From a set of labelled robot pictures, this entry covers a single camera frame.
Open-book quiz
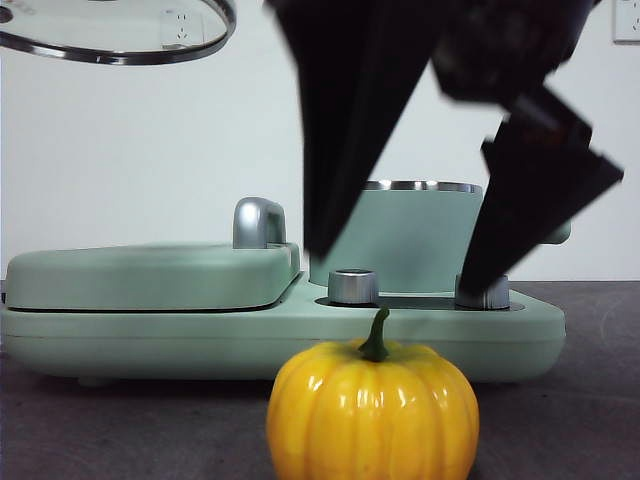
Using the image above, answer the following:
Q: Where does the pale green pot with handle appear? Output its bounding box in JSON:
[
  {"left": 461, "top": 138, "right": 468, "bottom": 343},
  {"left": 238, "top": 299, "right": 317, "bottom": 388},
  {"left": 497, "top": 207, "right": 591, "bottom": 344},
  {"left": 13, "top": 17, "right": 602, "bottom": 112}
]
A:
[{"left": 309, "top": 179, "right": 572, "bottom": 297}]

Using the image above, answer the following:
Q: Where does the white wall socket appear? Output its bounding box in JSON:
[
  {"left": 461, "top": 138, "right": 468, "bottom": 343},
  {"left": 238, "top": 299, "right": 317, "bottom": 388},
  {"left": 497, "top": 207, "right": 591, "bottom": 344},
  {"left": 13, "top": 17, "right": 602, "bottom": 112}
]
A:
[
  {"left": 613, "top": 0, "right": 640, "bottom": 45},
  {"left": 160, "top": 9, "right": 207, "bottom": 51}
]

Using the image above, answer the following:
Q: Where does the glass lid with green knob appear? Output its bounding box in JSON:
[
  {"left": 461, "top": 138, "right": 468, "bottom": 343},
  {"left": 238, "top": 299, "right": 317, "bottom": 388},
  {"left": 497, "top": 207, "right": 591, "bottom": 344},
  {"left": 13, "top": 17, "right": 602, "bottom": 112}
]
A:
[{"left": 0, "top": 0, "right": 238, "bottom": 68}]

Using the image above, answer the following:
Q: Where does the yellow toy pumpkin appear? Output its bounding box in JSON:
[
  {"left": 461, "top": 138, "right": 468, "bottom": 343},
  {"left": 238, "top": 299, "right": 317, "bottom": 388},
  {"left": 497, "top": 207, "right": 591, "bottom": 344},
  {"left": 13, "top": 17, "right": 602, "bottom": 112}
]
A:
[{"left": 265, "top": 307, "right": 480, "bottom": 480}]

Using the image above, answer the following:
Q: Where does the pale green cooker base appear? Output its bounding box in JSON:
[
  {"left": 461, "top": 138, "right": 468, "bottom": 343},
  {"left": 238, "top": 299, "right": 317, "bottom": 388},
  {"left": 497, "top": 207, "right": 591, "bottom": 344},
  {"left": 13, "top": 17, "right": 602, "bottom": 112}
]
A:
[{"left": 0, "top": 282, "right": 567, "bottom": 389}]

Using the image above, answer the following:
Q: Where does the silver control knob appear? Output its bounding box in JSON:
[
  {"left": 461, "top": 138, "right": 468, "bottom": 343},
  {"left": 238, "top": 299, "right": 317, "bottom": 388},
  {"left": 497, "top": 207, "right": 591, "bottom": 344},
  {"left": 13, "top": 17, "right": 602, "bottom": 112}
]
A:
[
  {"left": 327, "top": 268, "right": 380, "bottom": 307},
  {"left": 455, "top": 274, "right": 511, "bottom": 310}
]

